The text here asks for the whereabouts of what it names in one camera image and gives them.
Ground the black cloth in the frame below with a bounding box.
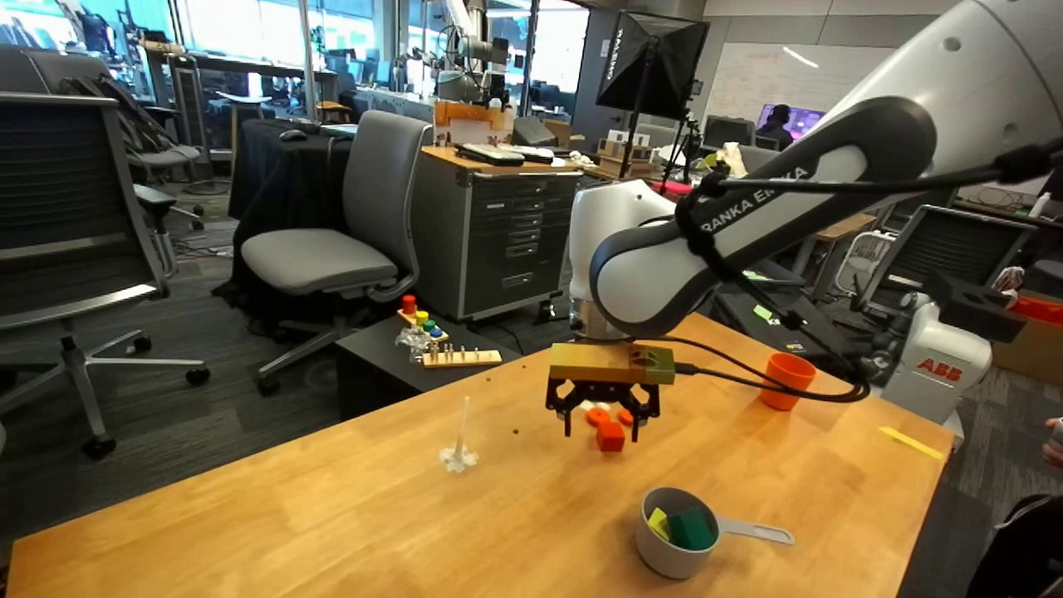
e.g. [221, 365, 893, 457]
[213, 112, 360, 325]

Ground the orange plastic cup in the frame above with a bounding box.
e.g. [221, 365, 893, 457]
[756, 352, 819, 414]

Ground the black laptop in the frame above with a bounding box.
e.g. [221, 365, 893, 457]
[450, 139, 533, 171]

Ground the black mesh office chair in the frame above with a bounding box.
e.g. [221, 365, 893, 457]
[0, 90, 213, 461]

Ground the wooden strip toy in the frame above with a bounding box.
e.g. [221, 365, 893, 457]
[417, 345, 504, 372]

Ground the white peg stand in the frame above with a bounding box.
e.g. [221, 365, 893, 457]
[440, 393, 482, 479]

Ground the black background office chair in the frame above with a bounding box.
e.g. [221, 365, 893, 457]
[64, 69, 208, 237]

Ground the orange block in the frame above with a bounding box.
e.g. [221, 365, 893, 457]
[595, 414, 639, 457]

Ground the colourful stacking toy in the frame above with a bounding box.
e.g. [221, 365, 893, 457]
[393, 294, 452, 344]

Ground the grey drawer cabinet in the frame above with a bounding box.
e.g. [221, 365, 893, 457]
[408, 142, 588, 328]

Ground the purple screen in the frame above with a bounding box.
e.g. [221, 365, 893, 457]
[754, 99, 829, 146]

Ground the grey office chair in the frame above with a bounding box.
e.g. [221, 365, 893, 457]
[233, 107, 440, 399]

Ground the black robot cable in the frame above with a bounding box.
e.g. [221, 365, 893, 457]
[670, 154, 1063, 404]

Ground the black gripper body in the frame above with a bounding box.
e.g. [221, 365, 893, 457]
[561, 380, 651, 414]

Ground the clear plastic item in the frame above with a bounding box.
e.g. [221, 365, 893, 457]
[395, 328, 450, 361]

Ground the black panel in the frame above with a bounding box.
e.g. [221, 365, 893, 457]
[859, 201, 1042, 325]

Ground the white ABB robot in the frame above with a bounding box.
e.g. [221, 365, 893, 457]
[880, 290, 997, 425]

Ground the yellow tape strip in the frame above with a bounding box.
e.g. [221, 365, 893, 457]
[877, 422, 947, 464]

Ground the grey measuring cup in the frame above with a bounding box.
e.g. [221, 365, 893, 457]
[631, 483, 800, 584]

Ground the orange cardboard box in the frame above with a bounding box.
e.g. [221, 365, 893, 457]
[430, 97, 515, 150]

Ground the black softbox light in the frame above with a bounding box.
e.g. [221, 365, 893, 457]
[595, 10, 713, 185]

